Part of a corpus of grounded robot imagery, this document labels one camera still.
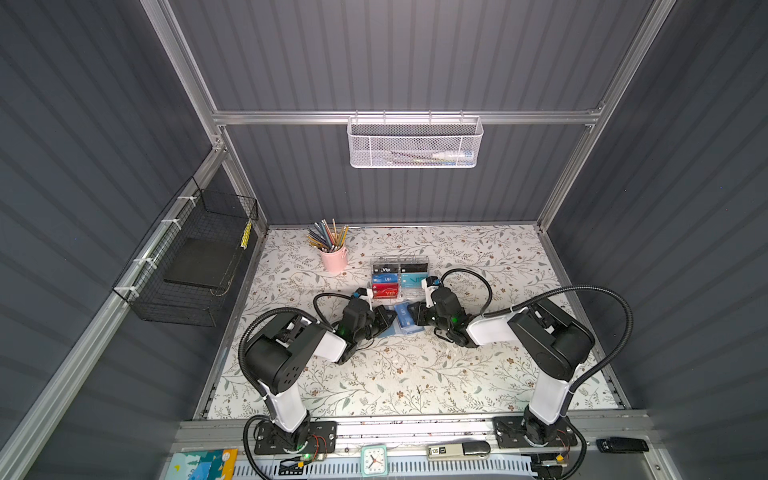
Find yellow tag on basket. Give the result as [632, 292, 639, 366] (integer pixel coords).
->
[239, 220, 253, 250]

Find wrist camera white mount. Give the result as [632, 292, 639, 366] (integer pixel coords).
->
[352, 287, 374, 309]
[421, 276, 441, 308]

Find pink pencil cup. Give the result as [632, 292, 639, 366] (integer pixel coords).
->
[320, 247, 348, 275]

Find black pad in basket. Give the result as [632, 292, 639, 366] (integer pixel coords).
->
[163, 238, 241, 289]

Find blue VIP card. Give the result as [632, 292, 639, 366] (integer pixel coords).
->
[372, 273, 399, 285]

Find coloured pencils bunch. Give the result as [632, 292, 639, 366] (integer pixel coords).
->
[307, 219, 349, 253]

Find black plain card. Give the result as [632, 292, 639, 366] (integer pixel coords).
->
[400, 262, 429, 273]

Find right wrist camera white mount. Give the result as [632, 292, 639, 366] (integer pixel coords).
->
[421, 276, 441, 308]

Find teal VIP card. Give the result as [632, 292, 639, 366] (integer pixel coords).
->
[400, 272, 428, 289]

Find colourful booklet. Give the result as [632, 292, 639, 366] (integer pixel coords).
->
[164, 449, 238, 480]

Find pens in white basket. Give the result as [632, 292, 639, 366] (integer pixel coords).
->
[390, 150, 476, 168]

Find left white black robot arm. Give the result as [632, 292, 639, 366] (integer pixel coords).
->
[238, 296, 397, 450]

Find black VIP card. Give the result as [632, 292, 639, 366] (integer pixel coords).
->
[372, 262, 399, 275]

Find small teal desk clock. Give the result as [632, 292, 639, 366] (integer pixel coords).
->
[360, 445, 389, 478]

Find silver black label device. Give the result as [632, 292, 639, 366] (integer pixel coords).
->
[427, 440, 491, 461]

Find right black corrugated cable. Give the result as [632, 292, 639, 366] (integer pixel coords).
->
[439, 267, 635, 394]

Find red VIP card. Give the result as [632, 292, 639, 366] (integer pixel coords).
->
[372, 283, 400, 299]

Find black remote device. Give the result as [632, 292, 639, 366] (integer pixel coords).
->
[596, 437, 650, 454]

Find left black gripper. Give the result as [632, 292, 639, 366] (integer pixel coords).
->
[353, 305, 396, 346]

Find white wire mesh basket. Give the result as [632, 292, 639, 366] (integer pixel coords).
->
[346, 114, 484, 169]

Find black wire wall basket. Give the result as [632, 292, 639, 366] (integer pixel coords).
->
[113, 182, 259, 327]

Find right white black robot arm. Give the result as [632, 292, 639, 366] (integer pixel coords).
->
[408, 284, 595, 446]

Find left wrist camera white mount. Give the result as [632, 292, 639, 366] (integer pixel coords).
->
[352, 287, 374, 309]

